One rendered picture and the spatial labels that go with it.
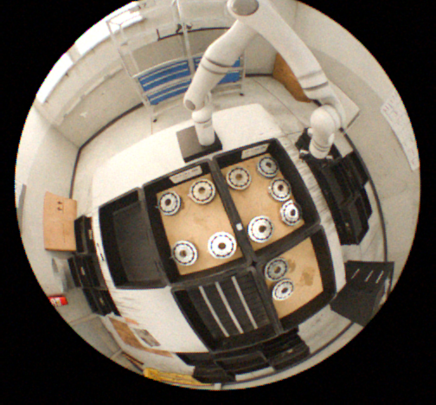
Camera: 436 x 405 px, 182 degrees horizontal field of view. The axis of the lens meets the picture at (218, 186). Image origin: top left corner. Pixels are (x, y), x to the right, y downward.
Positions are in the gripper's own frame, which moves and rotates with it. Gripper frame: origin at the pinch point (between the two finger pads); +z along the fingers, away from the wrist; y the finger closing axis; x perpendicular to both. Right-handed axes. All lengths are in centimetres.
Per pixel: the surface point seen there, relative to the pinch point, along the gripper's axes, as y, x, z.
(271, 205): -15.3, -22.9, -3.7
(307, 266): 10.2, -45.1, 1.4
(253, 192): -23.3, -19.6, -6.4
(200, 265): -31, -53, -19
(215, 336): -11, -89, -20
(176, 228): -45, -43, -22
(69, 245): -256, -190, -86
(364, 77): 135, 223, 65
